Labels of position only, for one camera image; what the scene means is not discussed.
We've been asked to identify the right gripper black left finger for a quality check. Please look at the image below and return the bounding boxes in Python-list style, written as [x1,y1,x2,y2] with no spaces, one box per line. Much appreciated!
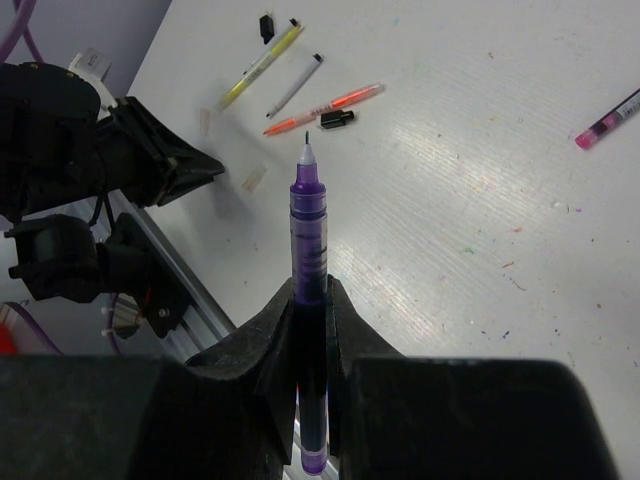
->
[1,284,295,479]

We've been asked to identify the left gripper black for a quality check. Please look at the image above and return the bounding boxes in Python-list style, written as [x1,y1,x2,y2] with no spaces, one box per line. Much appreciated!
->
[1,63,225,220]

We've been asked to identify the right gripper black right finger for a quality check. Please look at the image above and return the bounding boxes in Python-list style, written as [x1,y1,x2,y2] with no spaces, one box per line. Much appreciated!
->
[326,279,618,479]

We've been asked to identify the clear cap small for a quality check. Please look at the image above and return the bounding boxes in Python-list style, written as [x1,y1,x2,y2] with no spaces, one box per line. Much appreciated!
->
[242,165,267,193]

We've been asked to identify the purple pen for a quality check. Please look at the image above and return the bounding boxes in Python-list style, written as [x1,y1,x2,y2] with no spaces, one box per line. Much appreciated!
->
[289,134,328,476]

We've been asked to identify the orange pen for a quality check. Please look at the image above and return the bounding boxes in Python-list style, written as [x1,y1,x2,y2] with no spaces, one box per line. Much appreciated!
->
[263,83,385,136]

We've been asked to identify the red pen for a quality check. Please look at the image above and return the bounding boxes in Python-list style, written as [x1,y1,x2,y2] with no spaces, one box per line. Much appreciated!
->
[575,90,639,150]

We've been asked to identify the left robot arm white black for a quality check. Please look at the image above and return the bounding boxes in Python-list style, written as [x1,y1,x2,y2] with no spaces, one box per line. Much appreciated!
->
[1,63,224,337]

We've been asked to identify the white pen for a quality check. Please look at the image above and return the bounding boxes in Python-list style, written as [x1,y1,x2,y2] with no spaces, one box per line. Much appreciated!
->
[265,53,324,118]

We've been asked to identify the yellow pen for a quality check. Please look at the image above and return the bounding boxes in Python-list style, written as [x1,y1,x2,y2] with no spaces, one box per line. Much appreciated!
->
[217,25,304,111]

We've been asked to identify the black pen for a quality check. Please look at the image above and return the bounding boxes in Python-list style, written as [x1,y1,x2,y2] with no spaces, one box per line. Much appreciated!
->
[319,110,356,130]

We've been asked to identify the black pen cap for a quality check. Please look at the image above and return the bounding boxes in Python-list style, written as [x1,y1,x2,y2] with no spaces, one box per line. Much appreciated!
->
[259,14,275,45]

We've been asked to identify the clear cap left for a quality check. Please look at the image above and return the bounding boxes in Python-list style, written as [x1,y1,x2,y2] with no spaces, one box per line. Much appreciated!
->
[199,108,211,137]

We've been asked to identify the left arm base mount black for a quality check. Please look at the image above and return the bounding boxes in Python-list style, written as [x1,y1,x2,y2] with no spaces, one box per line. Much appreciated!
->
[101,272,192,339]

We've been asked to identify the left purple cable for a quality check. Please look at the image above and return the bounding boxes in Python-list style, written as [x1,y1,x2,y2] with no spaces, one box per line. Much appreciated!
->
[0,0,46,63]

